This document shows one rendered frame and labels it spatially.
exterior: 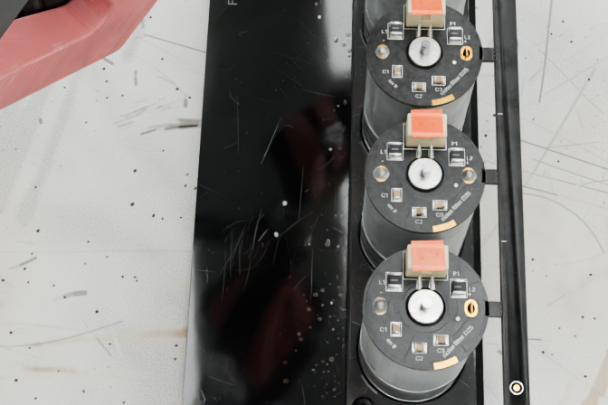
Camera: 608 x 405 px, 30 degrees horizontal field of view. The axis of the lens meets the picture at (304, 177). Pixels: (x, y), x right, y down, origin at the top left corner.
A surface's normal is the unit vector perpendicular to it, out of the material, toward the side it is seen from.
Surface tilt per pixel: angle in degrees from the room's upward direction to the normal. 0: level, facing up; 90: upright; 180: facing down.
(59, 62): 98
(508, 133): 0
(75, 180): 0
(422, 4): 0
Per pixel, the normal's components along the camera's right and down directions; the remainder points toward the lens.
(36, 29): 0.44, -0.68
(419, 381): -0.07, 0.94
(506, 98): -0.02, -0.34
